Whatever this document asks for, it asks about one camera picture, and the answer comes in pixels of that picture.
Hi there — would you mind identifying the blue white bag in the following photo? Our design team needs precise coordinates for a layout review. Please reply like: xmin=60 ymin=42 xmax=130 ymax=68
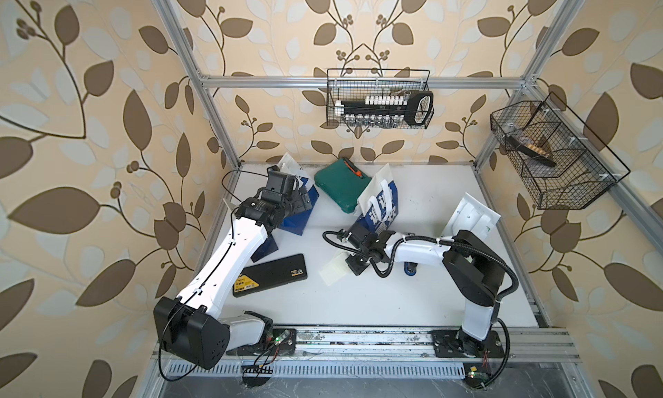
xmin=357 ymin=164 xmax=399 ymax=234
xmin=277 ymin=154 xmax=319 ymax=236

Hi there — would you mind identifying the blue black stapler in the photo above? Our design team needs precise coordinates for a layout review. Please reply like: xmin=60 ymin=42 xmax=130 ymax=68
xmin=404 ymin=262 xmax=418 ymax=276

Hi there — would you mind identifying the white receipt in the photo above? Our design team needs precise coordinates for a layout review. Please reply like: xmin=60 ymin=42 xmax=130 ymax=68
xmin=319 ymin=254 xmax=350 ymax=287

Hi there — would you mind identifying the green white bag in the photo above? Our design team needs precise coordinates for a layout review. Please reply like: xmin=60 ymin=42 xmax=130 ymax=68
xmin=442 ymin=193 xmax=501 ymax=242

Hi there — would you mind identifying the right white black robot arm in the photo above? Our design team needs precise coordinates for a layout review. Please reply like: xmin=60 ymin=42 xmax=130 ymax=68
xmin=323 ymin=222 xmax=520 ymax=358

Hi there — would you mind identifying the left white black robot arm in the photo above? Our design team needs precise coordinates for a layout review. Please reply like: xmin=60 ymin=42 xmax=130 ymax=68
xmin=154 ymin=166 xmax=312 ymax=370

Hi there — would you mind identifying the green plastic tool case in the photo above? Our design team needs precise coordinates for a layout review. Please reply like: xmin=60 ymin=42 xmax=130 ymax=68
xmin=314 ymin=158 xmax=371 ymax=214

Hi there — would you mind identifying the black flat box yellow label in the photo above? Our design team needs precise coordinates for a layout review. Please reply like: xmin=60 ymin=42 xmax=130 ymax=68
xmin=232 ymin=254 xmax=307 ymax=298

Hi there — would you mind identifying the black socket tool set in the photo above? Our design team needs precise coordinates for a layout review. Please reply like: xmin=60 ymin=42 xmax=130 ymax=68
xmin=331 ymin=91 xmax=434 ymax=129

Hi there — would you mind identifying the dark object in right basket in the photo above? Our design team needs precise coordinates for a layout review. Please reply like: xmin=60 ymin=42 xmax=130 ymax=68
xmin=507 ymin=136 xmax=557 ymax=168

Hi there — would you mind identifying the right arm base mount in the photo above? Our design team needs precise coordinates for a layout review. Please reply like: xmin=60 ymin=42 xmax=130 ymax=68
xmin=430 ymin=325 xmax=506 ymax=359

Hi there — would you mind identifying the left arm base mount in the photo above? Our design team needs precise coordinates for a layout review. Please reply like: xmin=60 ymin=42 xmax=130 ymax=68
xmin=223 ymin=311 xmax=298 ymax=357

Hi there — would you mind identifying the back wire basket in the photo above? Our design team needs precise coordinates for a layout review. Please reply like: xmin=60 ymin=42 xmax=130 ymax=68
xmin=326 ymin=68 xmax=434 ymax=130

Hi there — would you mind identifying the wire basket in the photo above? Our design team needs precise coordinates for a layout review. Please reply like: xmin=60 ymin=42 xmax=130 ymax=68
xmin=490 ymin=92 xmax=631 ymax=210
xmin=326 ymin=68 xmax=434 ymax=130

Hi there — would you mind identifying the right wire basket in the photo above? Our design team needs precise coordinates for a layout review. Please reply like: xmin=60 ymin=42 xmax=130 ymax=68
xmin=490 ymin=92 xmax=631 ymax=210

